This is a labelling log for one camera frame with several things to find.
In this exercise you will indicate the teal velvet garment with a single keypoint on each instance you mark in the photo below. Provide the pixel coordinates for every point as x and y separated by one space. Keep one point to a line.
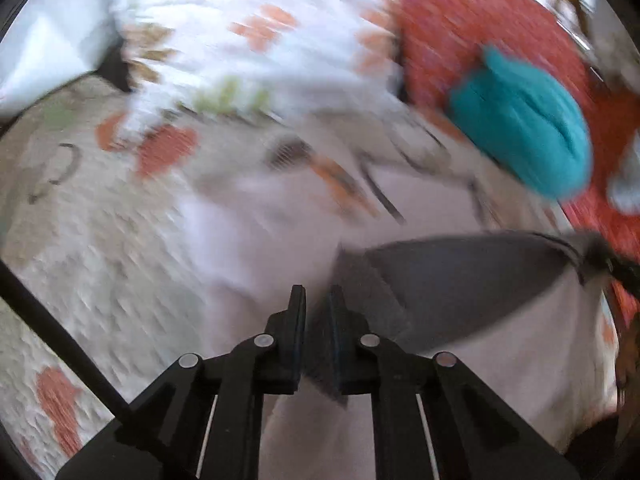
525 120

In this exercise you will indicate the white floral pillow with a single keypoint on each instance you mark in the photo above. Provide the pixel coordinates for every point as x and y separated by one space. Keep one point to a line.
250 35

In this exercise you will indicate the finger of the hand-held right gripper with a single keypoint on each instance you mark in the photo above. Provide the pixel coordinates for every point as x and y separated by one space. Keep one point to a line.
622 271

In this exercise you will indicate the quilted patchwork bedspread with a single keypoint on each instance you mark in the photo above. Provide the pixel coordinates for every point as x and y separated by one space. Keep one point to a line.
100 260

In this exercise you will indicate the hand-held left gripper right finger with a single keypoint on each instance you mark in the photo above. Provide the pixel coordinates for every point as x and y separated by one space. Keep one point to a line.
336 330

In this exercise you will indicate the orange floral bedsheet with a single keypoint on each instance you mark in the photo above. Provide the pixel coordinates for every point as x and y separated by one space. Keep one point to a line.
450 25

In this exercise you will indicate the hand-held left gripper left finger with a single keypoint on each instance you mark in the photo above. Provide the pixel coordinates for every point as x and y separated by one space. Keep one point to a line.
298 322

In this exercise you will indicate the pale blue cloth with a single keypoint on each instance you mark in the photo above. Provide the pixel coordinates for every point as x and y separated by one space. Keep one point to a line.
627 180

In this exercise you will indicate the white cloth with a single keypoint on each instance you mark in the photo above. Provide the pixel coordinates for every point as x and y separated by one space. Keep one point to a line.
250 260

